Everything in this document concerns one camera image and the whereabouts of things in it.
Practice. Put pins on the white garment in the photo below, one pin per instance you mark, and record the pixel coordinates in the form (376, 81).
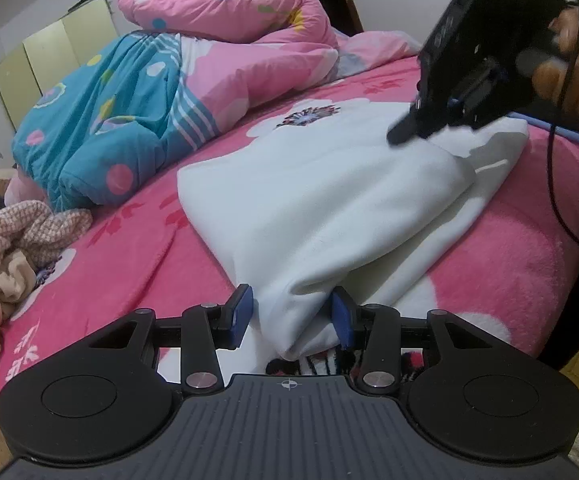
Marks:
(329, 200)

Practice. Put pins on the beige checked garment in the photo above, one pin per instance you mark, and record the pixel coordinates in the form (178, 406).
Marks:
(24, 230)

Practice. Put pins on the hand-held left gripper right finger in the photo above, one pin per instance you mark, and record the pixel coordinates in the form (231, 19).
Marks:
(342, 317)

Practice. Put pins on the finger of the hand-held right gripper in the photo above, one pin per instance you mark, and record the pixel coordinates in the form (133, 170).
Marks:
(414, 127)

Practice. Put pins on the pale yellow wardrobe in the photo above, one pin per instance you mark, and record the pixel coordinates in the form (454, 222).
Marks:
(54, 55)

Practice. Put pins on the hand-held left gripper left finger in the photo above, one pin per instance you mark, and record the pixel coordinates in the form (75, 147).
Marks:
(243, 316)

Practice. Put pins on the pink floral bed sheet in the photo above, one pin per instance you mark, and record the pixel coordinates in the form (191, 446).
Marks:
(134, 270)

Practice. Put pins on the pink and blue quilt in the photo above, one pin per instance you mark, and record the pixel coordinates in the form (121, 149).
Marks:
(169, 75)

